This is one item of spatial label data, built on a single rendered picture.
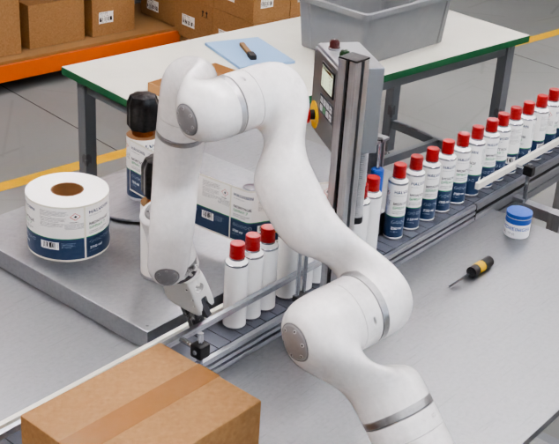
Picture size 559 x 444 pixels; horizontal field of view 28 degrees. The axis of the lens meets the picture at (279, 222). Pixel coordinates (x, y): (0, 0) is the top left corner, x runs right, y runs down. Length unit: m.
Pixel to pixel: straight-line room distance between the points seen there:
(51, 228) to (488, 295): 1.07
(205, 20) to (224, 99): 4.83
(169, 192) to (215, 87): 0.35
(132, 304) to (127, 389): 0.70
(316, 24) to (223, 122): 2.74
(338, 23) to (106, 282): 2.06
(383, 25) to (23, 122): 2.24
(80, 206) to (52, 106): 3.46
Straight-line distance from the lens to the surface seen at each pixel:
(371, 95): 2.27
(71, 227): 2.66
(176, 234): 2.04
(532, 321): 2.70
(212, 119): 1.74
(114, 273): 2.64
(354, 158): 2.29
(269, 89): 1.79
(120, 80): 4.10
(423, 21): 4.60
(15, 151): 5.53
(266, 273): 2.45
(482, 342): 2.58
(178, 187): 2.04
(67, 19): 6.47
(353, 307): 1.72
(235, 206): 2.67
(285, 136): 1.79
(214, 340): 2.40
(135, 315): 2.48
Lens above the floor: 2.19
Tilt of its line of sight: 27 degrees down
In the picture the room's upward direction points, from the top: 4 degrees clockwise
